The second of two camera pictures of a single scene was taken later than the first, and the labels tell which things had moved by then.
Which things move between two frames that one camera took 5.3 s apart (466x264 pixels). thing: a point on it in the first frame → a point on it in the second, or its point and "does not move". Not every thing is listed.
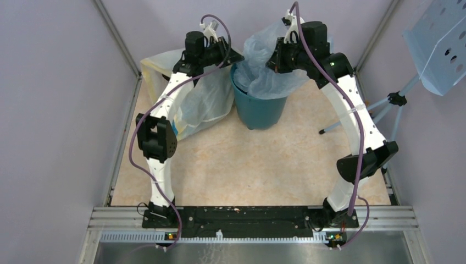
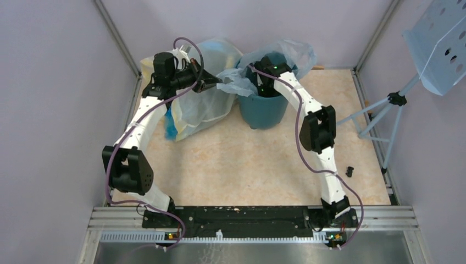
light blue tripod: [398, 99] does not move
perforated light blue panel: [437, 30] does not move
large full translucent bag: [210, 100] does not move
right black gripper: [282, 46] → [259, 87]
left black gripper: [232, 57] → [206, 81]
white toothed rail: [218, 238] does not move
